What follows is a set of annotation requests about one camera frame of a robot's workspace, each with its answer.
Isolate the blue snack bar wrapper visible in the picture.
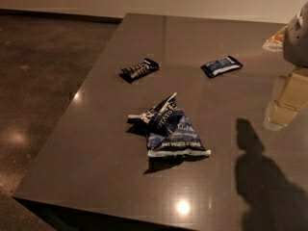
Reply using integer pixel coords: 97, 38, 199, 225
201, 56, 243, 78

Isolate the black snack bar wrapper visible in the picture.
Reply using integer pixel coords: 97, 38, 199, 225
120, 58, 160, 83

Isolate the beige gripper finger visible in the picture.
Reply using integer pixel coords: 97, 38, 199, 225
264, 67, 308, 131
263, 26, 288, 52

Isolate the blue potato chip bag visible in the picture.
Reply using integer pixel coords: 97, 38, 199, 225
128, 92, 211, 158

